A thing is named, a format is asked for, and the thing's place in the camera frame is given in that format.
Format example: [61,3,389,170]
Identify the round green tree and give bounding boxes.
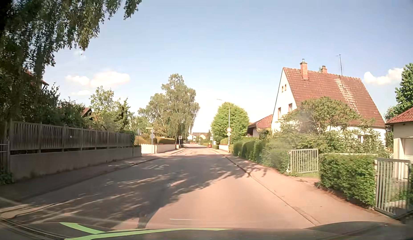
[211,102,250,144]

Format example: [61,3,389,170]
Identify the tall birch trees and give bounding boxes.
[138,73,200,140]

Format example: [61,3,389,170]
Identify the low house with red roof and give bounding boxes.
[247,114,274,138]

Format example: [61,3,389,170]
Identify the row of green hedges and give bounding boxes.
[232,137,291,174]

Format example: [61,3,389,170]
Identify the grey asphalt road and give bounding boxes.
[0,143,322,239]

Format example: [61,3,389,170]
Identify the trees behind fence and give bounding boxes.
[50,86,150,132]

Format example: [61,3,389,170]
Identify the white metal gate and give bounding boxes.
[289,149,319,174]

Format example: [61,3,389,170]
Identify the pale pavement beside hedges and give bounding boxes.
[211,148,399,225]

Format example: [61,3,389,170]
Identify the bushy tree before house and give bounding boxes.
[267,97,390,159]

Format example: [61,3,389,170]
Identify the car's own bonnet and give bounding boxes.
[0,221,413,240]

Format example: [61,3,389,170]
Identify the white house with red roof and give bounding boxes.
[271,59,387,144]

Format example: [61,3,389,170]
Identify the grey pavement beside fence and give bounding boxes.
[0,148,186,211]

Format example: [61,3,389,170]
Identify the trimmed green hedge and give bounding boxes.
[319,153,378,207]

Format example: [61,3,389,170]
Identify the large birch tree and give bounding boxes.
[0,0,142,134]

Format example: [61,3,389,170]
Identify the grey metal gate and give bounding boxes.
[375,158,412,217]

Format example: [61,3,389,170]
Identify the white garage with red roof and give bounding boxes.
[385,103,413,182]

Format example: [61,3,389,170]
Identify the tall green tree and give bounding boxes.
[384,61,413,150]

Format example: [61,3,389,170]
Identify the lamp post with road signs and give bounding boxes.
[217,99,233,146]

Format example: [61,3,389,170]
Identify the hedge above white wall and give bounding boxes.
[134,135,176,145]

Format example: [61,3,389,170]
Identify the low white wall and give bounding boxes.
[141,144,176,154]

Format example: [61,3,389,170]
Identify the street name sign post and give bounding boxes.
[145,127,156,154]

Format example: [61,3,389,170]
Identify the grey wall with wooden fence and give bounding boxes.
[0,121,142,181]

